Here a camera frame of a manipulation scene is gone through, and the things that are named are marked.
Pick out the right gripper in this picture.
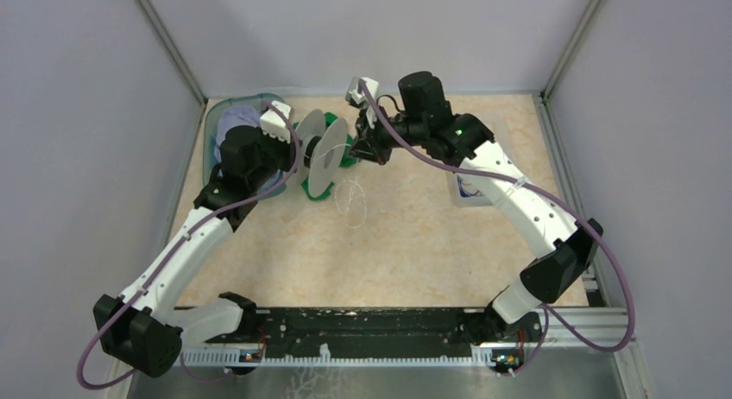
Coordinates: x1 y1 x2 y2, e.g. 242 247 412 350
346 101 427 166

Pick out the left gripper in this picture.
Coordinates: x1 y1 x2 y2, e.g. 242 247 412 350
249 123 301 190

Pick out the white cable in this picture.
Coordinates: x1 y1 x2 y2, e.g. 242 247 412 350
319 143 369 231

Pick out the white filament spool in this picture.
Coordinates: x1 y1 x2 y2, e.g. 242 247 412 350
298 109 350 199

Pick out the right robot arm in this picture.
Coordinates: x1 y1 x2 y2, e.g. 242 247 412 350
345 71 603 340

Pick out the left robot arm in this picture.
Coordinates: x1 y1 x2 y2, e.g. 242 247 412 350
92 123 302 377

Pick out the lavender cloth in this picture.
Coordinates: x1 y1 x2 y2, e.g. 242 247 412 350
212 104 265 164

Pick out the teal plastic basket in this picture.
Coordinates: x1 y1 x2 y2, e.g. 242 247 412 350
203 93 287 200

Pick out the clear plastic box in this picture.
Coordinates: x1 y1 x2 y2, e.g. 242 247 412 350
446 172 493 208

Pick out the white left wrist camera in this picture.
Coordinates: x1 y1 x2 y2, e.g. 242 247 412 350
260 100 293 143

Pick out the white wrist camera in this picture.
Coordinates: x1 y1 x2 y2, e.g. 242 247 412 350
344 77 380 129
260 100 293 143

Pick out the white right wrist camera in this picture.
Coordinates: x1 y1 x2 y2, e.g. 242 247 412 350
344 77 380 129

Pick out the blue cable coil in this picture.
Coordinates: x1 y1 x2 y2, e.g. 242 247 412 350
457 175 484 200

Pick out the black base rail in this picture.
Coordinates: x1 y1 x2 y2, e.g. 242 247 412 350
205 306 545 370

